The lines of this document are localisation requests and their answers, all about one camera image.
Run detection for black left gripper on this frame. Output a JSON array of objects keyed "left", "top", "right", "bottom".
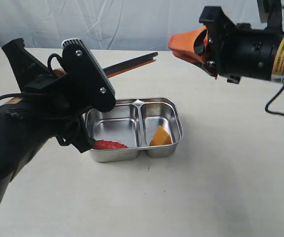
[{"left": 2, "top": 38, "right": 95, "bottom": 153}]

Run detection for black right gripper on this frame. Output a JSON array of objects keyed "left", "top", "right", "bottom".
[{"left": 168, "top": 6, "right": 283, "bottom": 83}]

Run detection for dark transparent lunch box lid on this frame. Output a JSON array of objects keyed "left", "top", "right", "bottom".
[{"left": 103, "top": 52, "right": 158, "bottom": 78}]

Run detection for red toy sausage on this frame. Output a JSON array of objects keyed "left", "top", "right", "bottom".
[{"left": 92, "top": 140, "right": 128, "bottom": 150}]

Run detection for yellow toy cheese wedge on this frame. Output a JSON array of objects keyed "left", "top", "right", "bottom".
[{"left": 150, "top": 126, "right": 172, "bottom": 146}]

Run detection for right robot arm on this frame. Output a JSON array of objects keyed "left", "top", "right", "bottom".
[{"left": 168, "top": 0, "right": 284, "bottom": 84}]

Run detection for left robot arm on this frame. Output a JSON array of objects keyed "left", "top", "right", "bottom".
[{"left": 0, "top": 38, "right": 105, "bottom": 203}]

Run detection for light blue backdrop cloth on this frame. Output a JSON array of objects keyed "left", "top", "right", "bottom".
[{"left": 0, "top": 0, "right": 284, "bottom": 53}]

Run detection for steel two-compartment lunch box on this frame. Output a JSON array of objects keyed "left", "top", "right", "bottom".
[{"left": 84, "top": 97, "right": 183, "bottom": 162}]

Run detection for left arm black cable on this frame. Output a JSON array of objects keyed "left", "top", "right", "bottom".
[{"left": 0, "top": 53, "right": 81, "bottom": 146}]

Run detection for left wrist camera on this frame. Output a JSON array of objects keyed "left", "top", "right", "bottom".
[{"left": 61, "top": 38, "right": 116, "bottom": 113}]

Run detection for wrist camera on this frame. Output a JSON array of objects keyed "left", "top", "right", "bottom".
[
  {"left": 257, "top": 0, "right": 275, "bottom": 23},
  {"left": 61, "top": 38, "right": 116, "bottom": 113}
]

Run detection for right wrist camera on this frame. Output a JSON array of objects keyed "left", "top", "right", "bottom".
[{"left": 257, "top": 0, "right": 275, "bottom": 23}]

